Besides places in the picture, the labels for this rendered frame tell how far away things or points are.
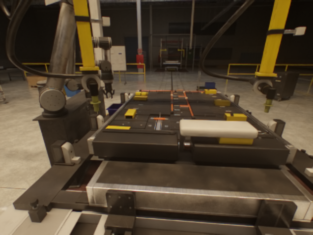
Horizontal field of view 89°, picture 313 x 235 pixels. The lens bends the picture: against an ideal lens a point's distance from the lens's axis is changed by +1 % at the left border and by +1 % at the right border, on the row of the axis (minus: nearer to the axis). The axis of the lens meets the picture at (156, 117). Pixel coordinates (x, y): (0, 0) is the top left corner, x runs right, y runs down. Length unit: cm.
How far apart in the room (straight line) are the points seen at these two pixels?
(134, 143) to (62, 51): 112
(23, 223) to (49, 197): 12
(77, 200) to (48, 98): 98
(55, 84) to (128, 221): 127
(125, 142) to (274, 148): 69
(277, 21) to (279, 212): 81
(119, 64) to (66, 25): 766
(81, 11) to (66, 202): 82
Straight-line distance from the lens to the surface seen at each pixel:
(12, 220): 102
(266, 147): 90
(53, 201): 95
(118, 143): 81
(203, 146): 79
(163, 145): 78
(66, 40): 166
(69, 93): 709
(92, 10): 644
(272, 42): 101
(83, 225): 94
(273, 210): 81
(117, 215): 80
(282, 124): 161
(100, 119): 146
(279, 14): 102
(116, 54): 925
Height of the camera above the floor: 150
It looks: 21 degrees down
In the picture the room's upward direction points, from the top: straight up
